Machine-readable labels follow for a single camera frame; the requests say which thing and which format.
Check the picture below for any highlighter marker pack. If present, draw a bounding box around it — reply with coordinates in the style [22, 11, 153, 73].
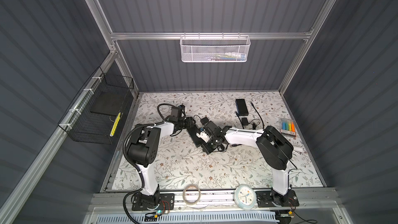
[280, 118, 296, 138]

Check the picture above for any white round clock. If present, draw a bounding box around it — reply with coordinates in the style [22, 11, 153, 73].
[233, 184, 257, 211]

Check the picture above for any black power adapter left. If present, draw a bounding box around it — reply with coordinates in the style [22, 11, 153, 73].
[200, 117, 209, 125]

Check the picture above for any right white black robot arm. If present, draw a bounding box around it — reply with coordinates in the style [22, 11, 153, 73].
[193, 121, 294, 206]

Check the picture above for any long black ethernet cable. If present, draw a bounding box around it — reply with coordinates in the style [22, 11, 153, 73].
[217, 111, 246, 153]

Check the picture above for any small white cylinder object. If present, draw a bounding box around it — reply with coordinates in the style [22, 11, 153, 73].
[293, 146, 304, 153]

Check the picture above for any yellow black striped item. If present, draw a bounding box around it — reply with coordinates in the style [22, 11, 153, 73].
[109, 112, 122, 137]

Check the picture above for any black flat box in basket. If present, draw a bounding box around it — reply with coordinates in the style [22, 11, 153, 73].
[90, 92, 125, 117]

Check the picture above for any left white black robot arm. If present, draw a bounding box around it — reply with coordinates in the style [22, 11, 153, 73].
[122, 103, 195, 209]

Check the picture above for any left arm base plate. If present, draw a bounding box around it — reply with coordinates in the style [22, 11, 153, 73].
[131, 193, 175, 211]

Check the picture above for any small black power adapter right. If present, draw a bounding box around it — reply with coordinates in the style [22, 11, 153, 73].
[241, 117, 249, 127]

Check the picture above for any black wire basket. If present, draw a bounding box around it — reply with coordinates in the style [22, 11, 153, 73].
[59, 68, 135, 145]

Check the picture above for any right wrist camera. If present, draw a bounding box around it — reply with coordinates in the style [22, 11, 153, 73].
[198, 128, 210, 142]

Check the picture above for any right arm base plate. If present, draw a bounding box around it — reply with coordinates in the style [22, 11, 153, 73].
[256, 189, 300, 207]

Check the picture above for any floral table mat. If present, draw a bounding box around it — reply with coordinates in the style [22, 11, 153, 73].
[111, 91, 324, 191]

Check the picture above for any clear tape roll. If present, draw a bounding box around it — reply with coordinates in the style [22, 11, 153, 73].
[182, 184, 202, 206]

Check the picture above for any white wire mesh basket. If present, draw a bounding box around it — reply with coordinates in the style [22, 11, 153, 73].
[179, 35, 251, 63]

